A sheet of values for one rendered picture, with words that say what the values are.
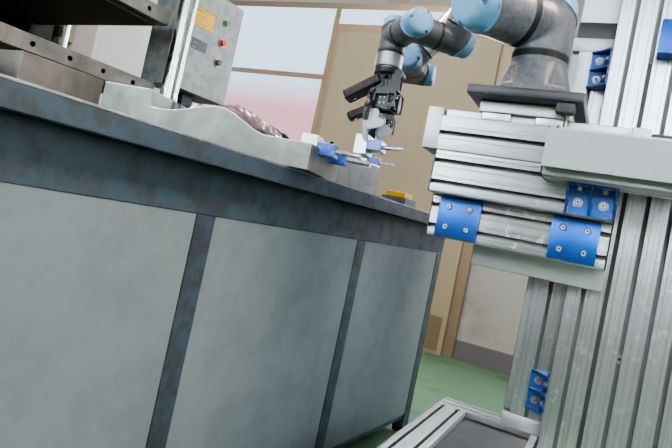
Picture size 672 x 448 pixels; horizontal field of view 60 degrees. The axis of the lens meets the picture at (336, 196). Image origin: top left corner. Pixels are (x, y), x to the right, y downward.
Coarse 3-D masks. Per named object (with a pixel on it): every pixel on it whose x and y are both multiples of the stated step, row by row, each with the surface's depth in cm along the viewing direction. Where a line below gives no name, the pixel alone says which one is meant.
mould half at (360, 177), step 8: (344, 168) 152; (352, 168) 156; (360, 168) 160; (368, 168) 164; (376, 168) 168; (344, 176) 153; (352, 176) 157; (360, 176) 160; (368, 176) 164; (376, 176) 169; (344, 184) 154; (352, 184) 157; (360, 184) 161; (368, 184) 165; (376, 184) 169; (368, 192) 166
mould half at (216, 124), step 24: (120, 96) 129; (144, 96) 127; (168, 120) 125; (192, 120) 124; (216, 120) 123; (240, 120) 122; (240, 144) 121; (264, 144) 120; (288, 144) 119; (312, 144) 118; (312, 168) 121; (336, 168) 141
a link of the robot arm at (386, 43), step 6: (390, 18) 160; (396, 18) 160; (384, 24) 161; (390, 24) 158; (384, 30) 160; (384, 36) 160; (390, 36) 167; (384, 42) 160; (390, 42) 159; (378, 48) 161; (384, 48) 159; (390, 48) 159; (396, 48) 159; (402, 48) 160; (402, 54) 160
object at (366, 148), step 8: (360, 136) 158; (368, 136) 157; (360, 144) 157; (368, 144) 157; (376, 144) 156; (384, 144) 157; (360, 152) 157; (368, 152) 158; (376, 152) 158; (384, 152) 158
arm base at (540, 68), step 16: (528, 48) 119; (544, 48) 117; (512, 64) 121; (528, 64) 118; (544, 64) 117; (560, 64) 118; (512, 80) 118; (528, 80) 116; (544, 80) 116; (560, 80) 117
